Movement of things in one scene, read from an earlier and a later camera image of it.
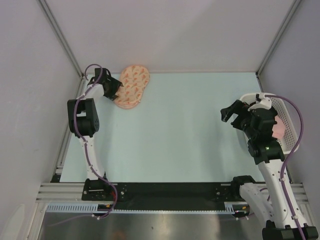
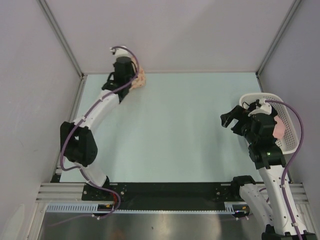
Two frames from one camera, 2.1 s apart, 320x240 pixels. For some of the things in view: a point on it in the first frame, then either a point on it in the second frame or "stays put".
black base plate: x=164 y=196 stays put
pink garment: x=278 y=129 stays put
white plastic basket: x=289 y=141 stays put
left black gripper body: x=112 y=86 → x=131 y=76
